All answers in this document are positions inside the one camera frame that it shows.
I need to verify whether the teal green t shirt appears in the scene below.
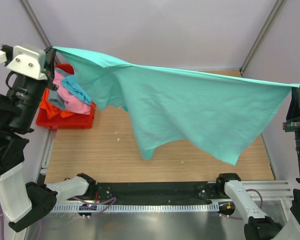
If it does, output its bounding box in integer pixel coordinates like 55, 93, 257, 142
56, 46, 300, 165

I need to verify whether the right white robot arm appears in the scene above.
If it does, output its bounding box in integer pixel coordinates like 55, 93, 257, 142
215, 87, 300, 240

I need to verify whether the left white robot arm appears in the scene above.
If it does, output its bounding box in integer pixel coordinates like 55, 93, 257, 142
0, 45, 96, 232

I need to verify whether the sky blue t shirt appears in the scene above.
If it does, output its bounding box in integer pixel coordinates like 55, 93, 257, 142
61, 75, 93, 105

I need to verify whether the grey t shirt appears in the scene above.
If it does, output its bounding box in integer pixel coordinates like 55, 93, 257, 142
48, 67, 70, 111

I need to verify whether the orange t shirt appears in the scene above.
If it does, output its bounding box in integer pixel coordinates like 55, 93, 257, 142
39, 88, 74, 120

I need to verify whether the pink t shirt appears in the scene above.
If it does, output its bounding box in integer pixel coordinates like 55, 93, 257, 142
52, 71, 92, 116

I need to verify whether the red plastic bin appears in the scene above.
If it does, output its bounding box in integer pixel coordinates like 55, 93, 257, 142
36, 64, 95, 129

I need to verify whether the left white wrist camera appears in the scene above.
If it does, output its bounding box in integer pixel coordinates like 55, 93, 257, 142
0, 44, 48, 81

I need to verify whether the left corner aluminium post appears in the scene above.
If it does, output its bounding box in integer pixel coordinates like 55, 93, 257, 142
19, 0, 61, 65

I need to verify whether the corner aluminium post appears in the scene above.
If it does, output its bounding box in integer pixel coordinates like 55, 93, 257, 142
239, 0, 287, 76
19, 0, 61, 65

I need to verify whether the aluminium frame rail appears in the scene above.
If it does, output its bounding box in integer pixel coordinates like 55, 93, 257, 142
242, 180, 293, 201

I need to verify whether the right corner aluminium post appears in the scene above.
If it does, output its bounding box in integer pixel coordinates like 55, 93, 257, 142
239, 0, 287, 76

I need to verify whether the slotted cable duct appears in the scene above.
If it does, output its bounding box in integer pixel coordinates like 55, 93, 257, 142
51, 202, 219, 214

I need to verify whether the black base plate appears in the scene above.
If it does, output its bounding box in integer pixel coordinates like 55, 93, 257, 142
89, 181, 228, 206

